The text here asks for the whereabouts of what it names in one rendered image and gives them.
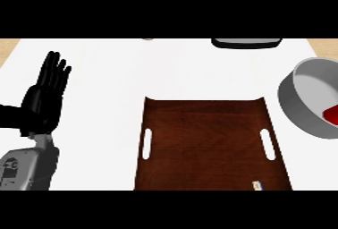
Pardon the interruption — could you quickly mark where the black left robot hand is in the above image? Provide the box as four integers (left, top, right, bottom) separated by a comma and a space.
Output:
0, 50, 72, 138

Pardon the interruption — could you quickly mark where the dark brown wooden tray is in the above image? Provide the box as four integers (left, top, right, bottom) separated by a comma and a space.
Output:
132, 96, 293, 191

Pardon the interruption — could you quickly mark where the grey metal pot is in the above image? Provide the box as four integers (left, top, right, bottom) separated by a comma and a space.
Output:
277, 57, 338, 140

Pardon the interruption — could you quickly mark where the black and grey appliance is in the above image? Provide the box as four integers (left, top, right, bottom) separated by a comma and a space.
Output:
209, 38, 281, 50

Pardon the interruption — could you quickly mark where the red object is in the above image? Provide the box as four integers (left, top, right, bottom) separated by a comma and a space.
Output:
321, 105, 338, 126

